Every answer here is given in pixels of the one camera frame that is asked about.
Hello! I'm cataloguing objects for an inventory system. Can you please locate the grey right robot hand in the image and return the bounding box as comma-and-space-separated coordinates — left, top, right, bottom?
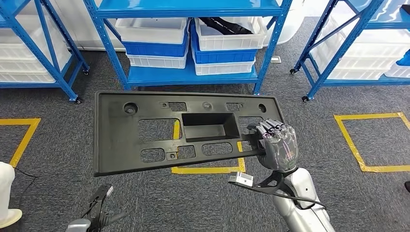
248, 118, 299, 172

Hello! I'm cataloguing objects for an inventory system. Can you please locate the black plastic plate bracket part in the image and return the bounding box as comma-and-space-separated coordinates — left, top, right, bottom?
93, 91, 286, 177

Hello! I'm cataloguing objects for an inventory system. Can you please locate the blue metal shelf rack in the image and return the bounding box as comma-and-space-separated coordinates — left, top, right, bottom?
0, 0, 90, 104
82, 0, 293, 96
290, 0, 410, 103

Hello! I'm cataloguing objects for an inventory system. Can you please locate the black plastic trim part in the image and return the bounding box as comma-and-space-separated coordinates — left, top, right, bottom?
198, 16, 254, 35

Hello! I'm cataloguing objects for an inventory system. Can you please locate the white car body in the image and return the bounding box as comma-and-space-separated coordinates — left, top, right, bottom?
53, 0, 307, 52

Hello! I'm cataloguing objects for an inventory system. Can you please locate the white moulded object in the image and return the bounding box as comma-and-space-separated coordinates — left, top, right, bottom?
0, 161, 23, 229

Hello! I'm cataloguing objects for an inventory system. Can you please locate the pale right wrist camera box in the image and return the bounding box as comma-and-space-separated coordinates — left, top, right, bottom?
237, 172, 254, 188

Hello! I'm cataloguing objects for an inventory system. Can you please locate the black right camera bracket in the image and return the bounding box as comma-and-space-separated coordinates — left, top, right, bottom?
228, 171, 286, 196

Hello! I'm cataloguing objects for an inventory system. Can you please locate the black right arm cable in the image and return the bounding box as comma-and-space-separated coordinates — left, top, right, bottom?
274, 190, 326, 210

